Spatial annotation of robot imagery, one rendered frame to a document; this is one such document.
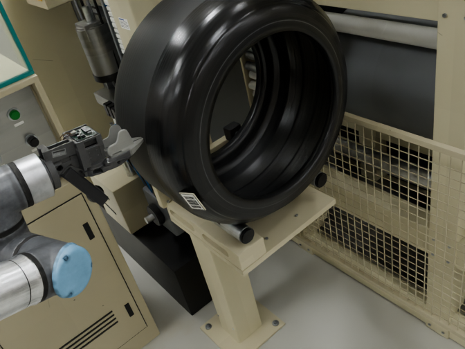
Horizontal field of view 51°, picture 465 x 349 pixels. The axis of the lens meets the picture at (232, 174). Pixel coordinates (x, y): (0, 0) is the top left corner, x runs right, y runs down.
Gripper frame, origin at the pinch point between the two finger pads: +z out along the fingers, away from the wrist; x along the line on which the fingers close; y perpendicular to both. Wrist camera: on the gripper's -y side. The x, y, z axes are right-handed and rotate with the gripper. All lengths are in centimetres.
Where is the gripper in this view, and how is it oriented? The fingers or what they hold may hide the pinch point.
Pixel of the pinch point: (138, 143)
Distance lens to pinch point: 106.9
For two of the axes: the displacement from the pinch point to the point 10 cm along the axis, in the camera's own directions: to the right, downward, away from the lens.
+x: -6.3, -3.5, 7.0
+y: -1.1, -8.4, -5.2
